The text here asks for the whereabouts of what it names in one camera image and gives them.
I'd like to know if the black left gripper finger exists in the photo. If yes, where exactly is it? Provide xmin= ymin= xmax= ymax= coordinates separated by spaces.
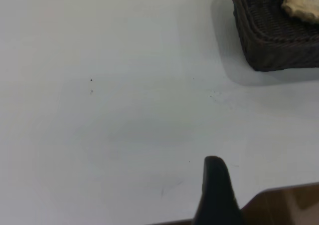
xmin=193 ymin=156 xmax=246 ymax=225

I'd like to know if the black woven rectangular basket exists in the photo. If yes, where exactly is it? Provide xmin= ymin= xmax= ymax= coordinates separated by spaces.
xmin=229 ymin=0 xmax=319 ymax=72

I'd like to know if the ridged golden bread loaf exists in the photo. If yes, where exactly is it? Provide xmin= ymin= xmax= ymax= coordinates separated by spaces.
xmin=281 ymin=0 xmax=319 ymax=24

